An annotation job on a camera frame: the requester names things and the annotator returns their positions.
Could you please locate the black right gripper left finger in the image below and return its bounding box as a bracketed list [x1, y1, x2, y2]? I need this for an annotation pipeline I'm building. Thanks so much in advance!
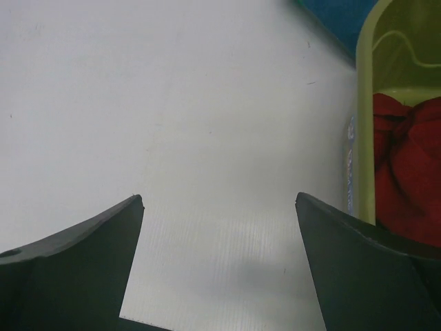
[1, 195, 144, 330]

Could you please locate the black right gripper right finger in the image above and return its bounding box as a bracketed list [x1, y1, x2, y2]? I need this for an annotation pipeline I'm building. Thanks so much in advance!
[296, 192, 440, 330]

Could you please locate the red t-shirt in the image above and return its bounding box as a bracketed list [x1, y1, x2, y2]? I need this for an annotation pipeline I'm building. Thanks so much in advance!
[373, 93, 440, 247]

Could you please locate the green plastic basket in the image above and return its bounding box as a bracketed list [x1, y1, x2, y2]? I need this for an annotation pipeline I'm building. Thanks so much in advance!
[343, 0, 440, 224]

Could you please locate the folded blue t-shirt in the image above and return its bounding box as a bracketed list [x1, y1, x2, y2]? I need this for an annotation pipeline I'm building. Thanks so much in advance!
[297, 0, 378, 58]

